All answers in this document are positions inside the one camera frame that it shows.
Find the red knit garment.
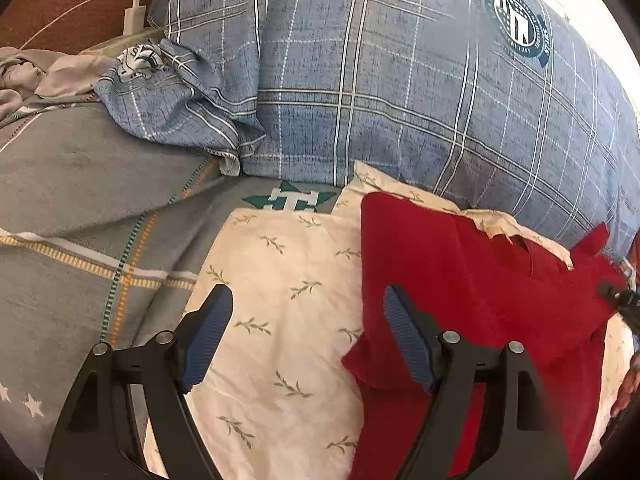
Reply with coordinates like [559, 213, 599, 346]
[343, 193, 625, 479]

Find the person's right hand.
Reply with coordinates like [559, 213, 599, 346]
[611, 351, 640, 417]

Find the cream leaf-print pillow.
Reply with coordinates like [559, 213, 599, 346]
[186, 164, 634, 479]

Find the grey plaid bed sheet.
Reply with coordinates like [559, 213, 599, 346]
[1, 103, 338, 479]

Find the blue plaid pillow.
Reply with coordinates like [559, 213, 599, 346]
[96, 0, 639, 260]

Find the grey crumpled cloth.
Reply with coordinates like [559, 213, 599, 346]
[1, 47, 115, 119]

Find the white charger adapter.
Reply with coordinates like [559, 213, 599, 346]
[122, 4, 145, 36]

